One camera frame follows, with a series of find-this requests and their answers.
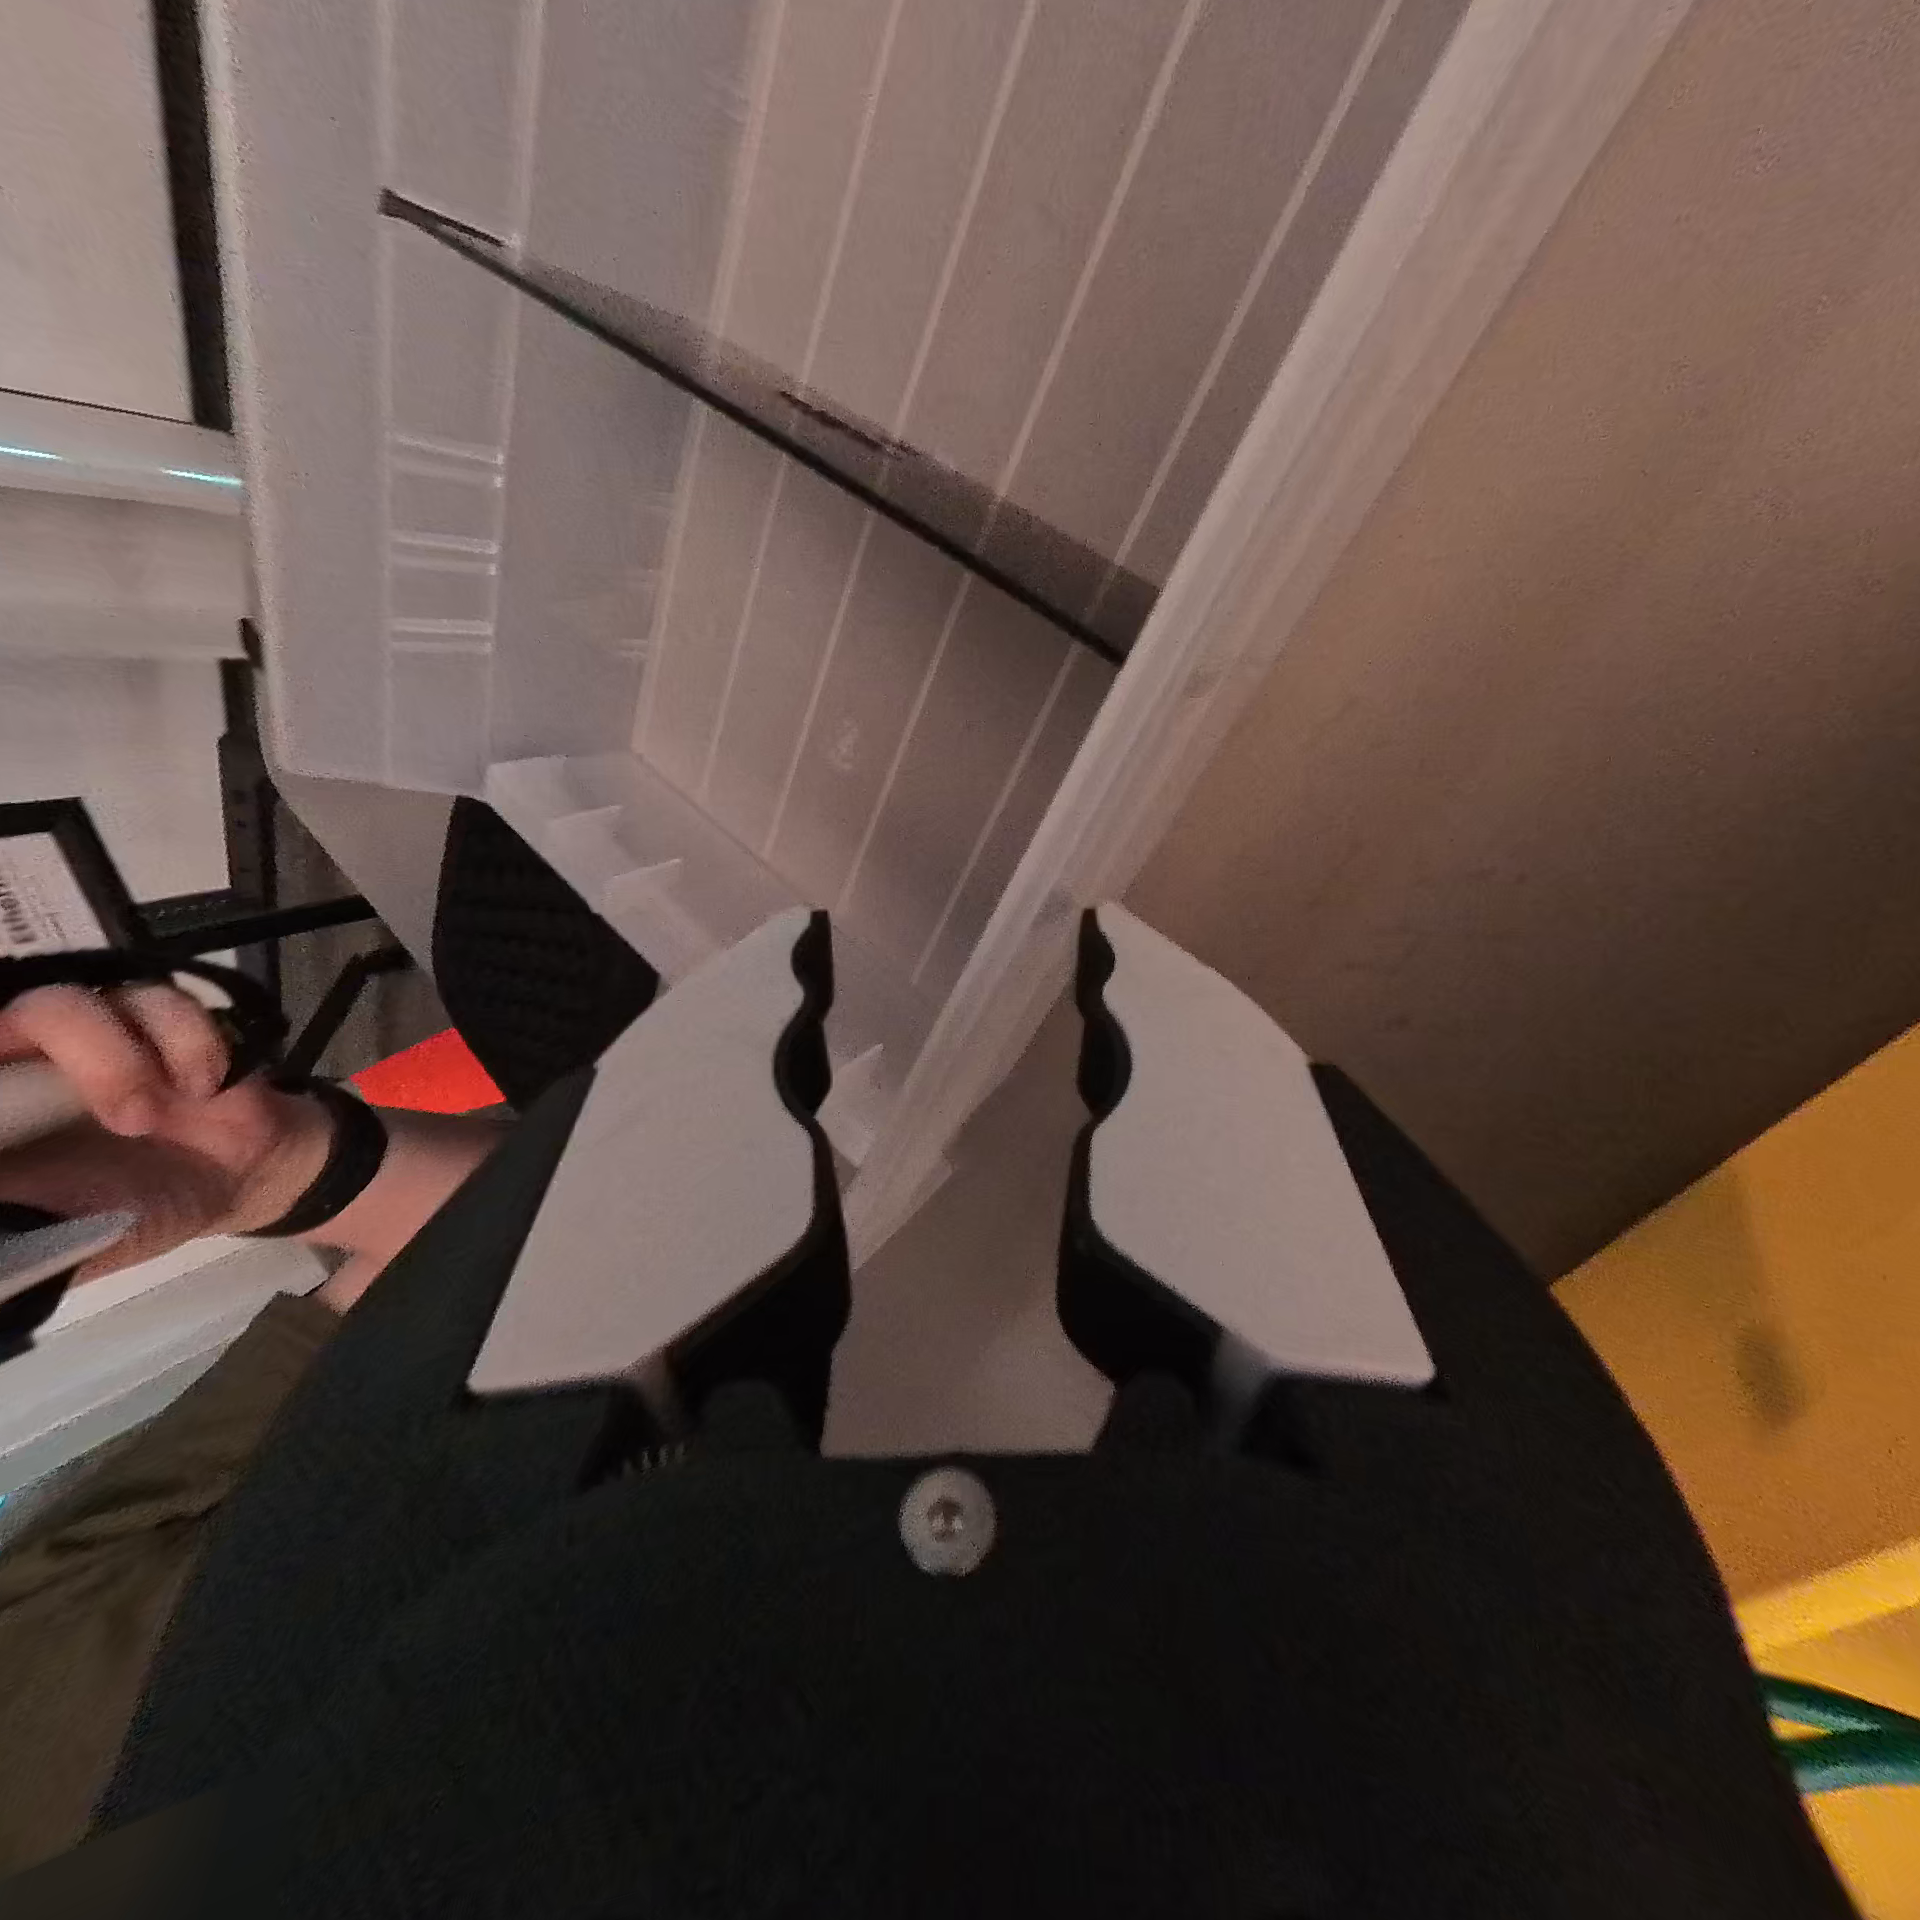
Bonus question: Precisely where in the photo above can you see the person's left hand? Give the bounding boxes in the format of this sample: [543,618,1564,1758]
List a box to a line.
[0,984,341,1247]

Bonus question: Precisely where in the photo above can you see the black textured object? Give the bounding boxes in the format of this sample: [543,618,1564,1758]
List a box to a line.
[429,795,663,1112]

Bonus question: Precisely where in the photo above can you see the black bin divider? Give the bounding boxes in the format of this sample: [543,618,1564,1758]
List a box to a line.
[376,185,1163,665]

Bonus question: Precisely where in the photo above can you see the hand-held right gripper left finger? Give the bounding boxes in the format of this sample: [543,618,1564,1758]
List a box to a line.
[470,905,854,1449]

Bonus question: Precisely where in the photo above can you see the person's left forearm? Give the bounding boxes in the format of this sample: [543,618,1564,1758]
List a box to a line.
[323,1109,520,1315]

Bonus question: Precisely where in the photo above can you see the black vertical bar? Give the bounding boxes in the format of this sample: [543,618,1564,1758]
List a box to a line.
[149,0,236,428]

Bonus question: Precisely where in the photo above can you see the black wristband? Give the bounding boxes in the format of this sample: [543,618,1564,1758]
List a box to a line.
[241,1077,391,1242]

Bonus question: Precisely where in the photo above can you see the person's olive clothing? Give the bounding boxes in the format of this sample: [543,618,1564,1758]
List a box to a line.
[0,1298,347,1877]

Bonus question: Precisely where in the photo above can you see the black metal frame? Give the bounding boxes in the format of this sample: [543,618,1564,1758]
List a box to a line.
[219,659,416,1084]

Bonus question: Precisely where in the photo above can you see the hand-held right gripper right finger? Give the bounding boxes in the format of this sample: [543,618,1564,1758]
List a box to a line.
[1059,899,1440,1449]

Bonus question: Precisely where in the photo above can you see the clear plastic storage bin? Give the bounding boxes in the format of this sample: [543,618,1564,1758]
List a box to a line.
[203,0,1697,1247]

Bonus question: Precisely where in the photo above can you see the yellow plastic storage bin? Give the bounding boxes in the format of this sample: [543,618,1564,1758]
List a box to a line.
[1553,1027,1920,1920]

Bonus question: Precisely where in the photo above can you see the white ledge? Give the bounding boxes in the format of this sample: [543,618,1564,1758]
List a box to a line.
[0,387,256,662]

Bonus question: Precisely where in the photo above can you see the red object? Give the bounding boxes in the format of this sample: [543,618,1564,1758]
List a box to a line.
[349,1027,511,1115]

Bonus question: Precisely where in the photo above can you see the green ethernet cable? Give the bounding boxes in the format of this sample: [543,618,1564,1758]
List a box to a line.
[1764,1671,1920,1794]

